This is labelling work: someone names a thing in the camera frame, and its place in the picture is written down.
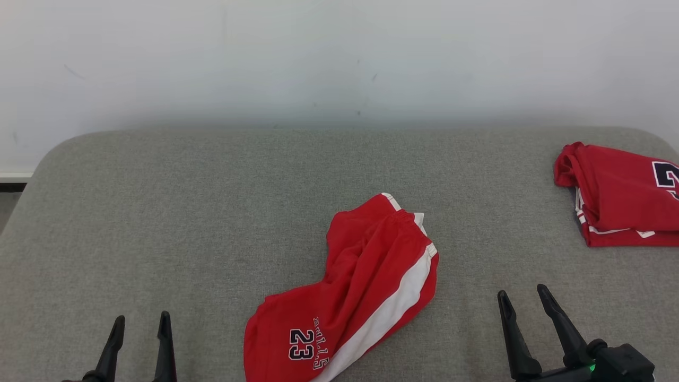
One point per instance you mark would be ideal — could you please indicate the red white basketball jersey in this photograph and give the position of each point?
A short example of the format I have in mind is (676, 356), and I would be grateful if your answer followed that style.
(615, 196)

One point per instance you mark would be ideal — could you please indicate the red shorts with white stripe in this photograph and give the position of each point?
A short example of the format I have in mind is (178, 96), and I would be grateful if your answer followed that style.
(360, 281)

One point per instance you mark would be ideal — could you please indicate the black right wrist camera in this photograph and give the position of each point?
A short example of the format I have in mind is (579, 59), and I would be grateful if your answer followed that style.
(623, 363)

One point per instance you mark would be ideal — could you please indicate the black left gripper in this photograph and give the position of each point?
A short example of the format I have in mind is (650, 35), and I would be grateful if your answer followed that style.
(79, 379)

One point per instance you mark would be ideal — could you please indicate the white wall baseboard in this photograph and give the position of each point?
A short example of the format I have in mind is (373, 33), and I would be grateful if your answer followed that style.
(15, 174)

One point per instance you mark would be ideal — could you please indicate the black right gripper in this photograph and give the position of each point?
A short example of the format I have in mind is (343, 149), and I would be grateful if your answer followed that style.
(567, 374)

